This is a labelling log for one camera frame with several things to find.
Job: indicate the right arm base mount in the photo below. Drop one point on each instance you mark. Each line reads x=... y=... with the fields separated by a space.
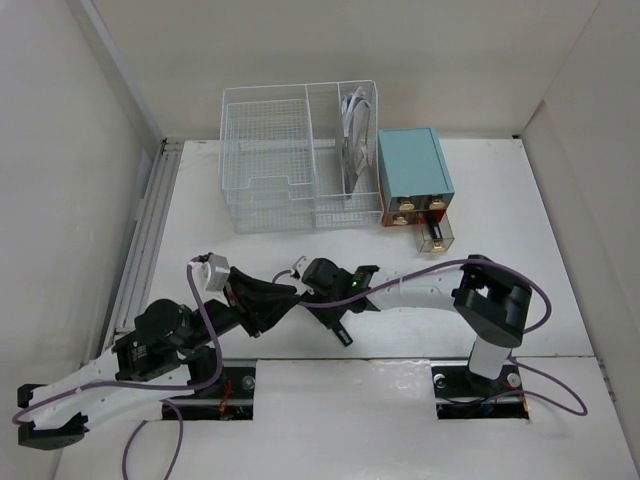
x=463 y=395

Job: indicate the white wire desk organizer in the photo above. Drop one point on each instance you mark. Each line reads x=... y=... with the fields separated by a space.
x=280 y=164

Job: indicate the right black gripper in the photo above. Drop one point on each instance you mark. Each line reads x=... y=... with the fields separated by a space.
x=326 y=315

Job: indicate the yellow highlighter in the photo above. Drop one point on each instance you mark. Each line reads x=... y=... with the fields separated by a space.
x=342 y=335

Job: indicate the grey setup guide booklet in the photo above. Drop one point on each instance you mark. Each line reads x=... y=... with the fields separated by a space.
x=354 y=150

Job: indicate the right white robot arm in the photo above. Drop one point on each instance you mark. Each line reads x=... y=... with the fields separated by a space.
x=494 y=301

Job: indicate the aluminium rail frame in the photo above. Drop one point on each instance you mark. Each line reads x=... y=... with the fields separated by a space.
x=132 y=289

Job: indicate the purple highlighter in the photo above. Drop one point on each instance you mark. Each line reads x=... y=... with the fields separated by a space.
x=433 y=227

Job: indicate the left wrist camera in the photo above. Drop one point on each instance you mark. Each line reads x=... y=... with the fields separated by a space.
x=211 y=270

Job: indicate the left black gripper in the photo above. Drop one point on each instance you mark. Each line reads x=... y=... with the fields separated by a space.
x=264 y=303

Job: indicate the teal wooden drawer box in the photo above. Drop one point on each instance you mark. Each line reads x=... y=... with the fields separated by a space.
x=415 y=180

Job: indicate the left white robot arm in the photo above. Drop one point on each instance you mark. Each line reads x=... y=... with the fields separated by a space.
x=172 y=351

